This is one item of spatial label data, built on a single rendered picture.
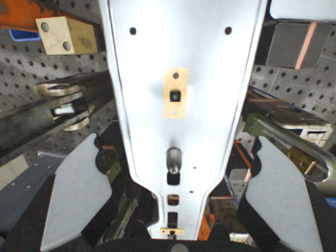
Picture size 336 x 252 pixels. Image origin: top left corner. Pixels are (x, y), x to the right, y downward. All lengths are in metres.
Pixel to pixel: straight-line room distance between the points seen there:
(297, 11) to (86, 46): 0.27
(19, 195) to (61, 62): 0.54
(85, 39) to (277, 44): 0.27
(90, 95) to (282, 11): 0.29
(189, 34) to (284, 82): 0.51
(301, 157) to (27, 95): 0.88
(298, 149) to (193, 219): 0.36
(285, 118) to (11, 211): 0.83
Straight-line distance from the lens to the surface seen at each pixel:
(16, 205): 0.77
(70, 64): 0.65
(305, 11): 0.28
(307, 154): 0.23
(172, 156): 0.26
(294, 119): 0.29
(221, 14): 0.23
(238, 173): 0.37
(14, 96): 0.89
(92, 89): 0.25
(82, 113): 0.22
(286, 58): 0.30
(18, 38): 0.66
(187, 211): 0.46
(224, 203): 0.54
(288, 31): 0.29
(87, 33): 0.22
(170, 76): 0.22
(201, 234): 0.90
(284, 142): 0.24
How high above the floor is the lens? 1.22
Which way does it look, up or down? 61 degrees down
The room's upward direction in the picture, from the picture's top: 175 degrees counter-clockwise
